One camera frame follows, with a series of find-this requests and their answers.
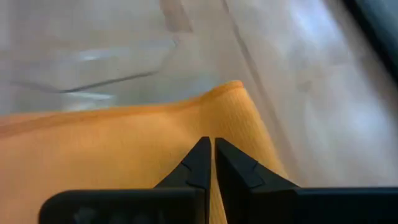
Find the clear plastic bin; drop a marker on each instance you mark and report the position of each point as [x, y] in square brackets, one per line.
[93, 53]

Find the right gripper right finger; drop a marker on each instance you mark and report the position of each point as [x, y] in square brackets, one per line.
[255, 196]

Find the orange microfiber towel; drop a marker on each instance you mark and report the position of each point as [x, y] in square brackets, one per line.
[109, 149]

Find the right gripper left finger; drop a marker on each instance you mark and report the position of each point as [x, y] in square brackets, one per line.
[174, 199]

